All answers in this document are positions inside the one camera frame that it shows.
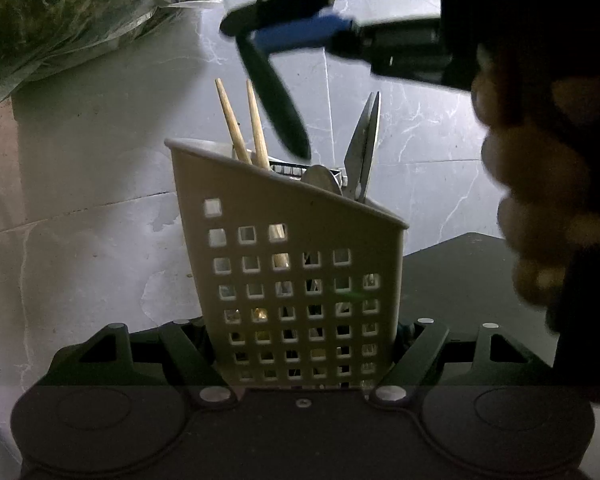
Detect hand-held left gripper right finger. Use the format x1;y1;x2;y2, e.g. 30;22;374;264
370;319;551;405

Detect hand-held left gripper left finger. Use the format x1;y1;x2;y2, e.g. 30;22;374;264
55;321;233;406

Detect green handled knife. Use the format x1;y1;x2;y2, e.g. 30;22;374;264
235;35;312;161

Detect dark green handled scissors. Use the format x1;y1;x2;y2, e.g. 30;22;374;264
343;91;382;204

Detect blue handled spoon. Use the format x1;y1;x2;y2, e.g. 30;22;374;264
302;164;343;196

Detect white perforated utensil holder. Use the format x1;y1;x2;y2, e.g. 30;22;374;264
164;137;410;391

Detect person's right hand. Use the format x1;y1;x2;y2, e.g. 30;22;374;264
471;42;600;308

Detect plastic bag of dried greens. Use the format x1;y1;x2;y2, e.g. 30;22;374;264
0;0;216;111

